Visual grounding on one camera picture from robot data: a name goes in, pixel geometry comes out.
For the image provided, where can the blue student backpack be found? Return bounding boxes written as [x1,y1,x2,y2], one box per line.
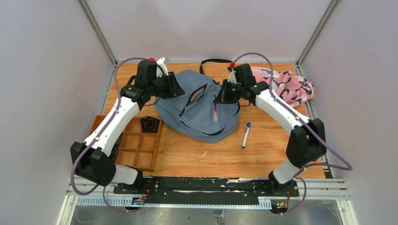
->
[154,70,240,143]

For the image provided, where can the pink pen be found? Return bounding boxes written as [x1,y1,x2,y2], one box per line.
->
[190,88,205,102]

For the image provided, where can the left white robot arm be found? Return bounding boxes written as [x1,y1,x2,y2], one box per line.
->
[70,57,185,194]

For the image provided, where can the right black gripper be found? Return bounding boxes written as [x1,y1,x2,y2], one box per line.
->
[214,79,245,105]

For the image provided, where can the pink floral cloth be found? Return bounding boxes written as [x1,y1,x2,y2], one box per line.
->
[251,66,315,108]

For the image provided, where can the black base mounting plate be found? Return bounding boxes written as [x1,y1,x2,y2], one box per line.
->
[113,176,299,206]

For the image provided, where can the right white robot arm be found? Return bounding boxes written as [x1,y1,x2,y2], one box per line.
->
[214,62,327,196]

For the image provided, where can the blue cap marker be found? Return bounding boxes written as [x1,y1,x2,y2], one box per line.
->
[242,122,251,149]

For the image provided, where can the aluminium frame rail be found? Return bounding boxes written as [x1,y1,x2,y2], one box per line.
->
[57,176,358,225]

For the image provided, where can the wooden compartment tray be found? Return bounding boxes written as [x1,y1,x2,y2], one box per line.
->
[109,118,163,172]

